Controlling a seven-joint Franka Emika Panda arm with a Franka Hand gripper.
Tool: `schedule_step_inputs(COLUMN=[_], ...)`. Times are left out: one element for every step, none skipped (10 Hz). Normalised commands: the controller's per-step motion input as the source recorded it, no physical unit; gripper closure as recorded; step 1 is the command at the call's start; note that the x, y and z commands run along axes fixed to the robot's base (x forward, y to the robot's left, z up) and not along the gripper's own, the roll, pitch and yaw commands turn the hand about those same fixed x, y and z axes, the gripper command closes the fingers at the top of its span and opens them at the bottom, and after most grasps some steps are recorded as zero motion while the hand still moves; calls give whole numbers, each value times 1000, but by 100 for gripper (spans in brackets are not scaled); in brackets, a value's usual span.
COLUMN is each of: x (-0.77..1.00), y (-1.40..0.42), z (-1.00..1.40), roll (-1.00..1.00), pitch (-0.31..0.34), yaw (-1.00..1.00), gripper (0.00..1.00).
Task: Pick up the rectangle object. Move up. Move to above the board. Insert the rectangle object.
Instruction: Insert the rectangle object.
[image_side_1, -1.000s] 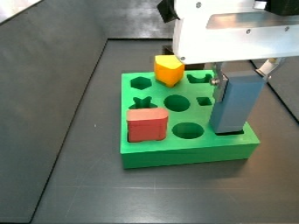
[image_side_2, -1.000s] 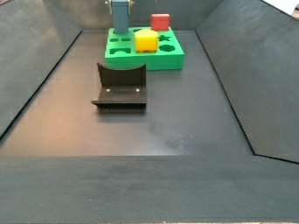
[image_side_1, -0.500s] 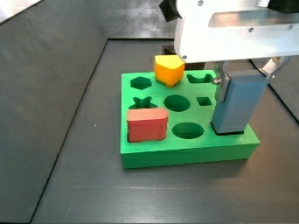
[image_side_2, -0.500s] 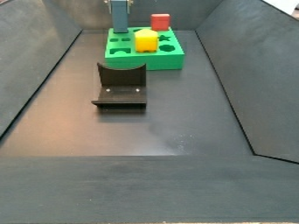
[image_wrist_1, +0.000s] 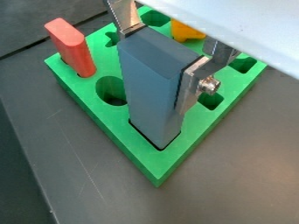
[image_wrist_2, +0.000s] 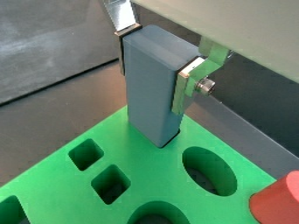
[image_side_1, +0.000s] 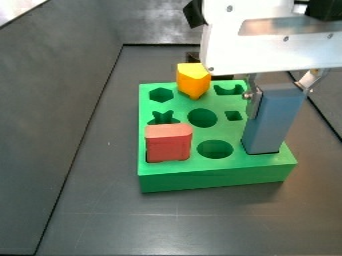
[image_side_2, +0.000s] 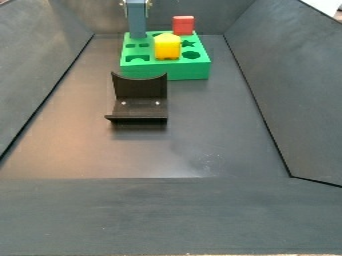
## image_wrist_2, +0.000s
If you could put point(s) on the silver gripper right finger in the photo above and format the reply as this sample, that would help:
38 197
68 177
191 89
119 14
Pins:
194 76

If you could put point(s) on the red rounded block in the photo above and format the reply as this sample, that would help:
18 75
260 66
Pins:
275 204

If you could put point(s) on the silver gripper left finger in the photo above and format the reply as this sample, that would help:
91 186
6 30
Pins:
120 12

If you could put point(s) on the blue-grey rectangle block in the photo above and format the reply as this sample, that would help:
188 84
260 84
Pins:
155 55

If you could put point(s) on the green shape sorter board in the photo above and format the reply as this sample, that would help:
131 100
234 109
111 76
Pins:
111 178

